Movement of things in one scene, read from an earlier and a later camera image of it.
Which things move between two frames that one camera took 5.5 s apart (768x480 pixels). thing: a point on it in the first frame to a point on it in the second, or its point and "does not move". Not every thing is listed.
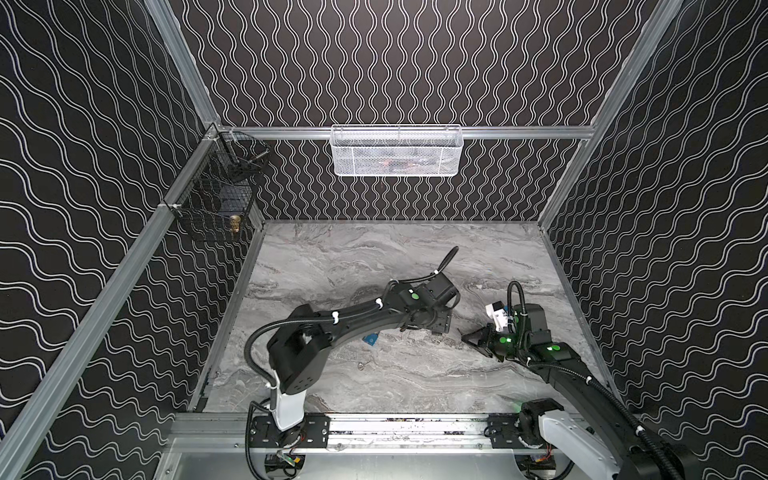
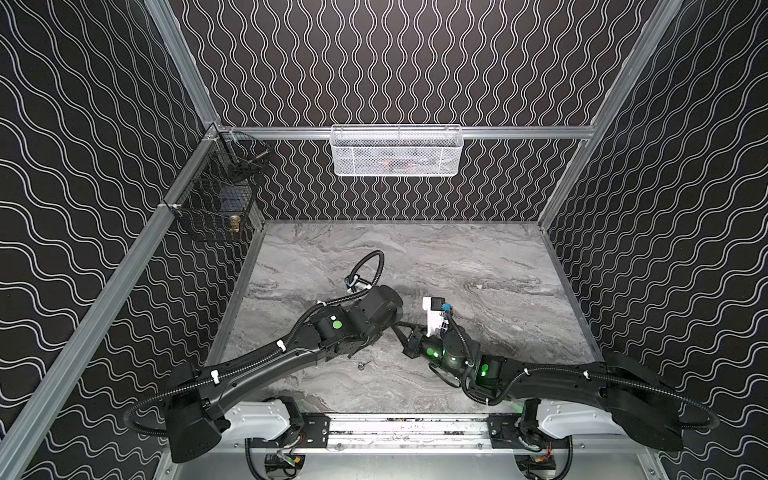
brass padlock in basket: [235, 221] does not move
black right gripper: [489, 339] to [414, 339]
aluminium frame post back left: [180, 51] does not move
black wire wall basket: [218, 200] does not move
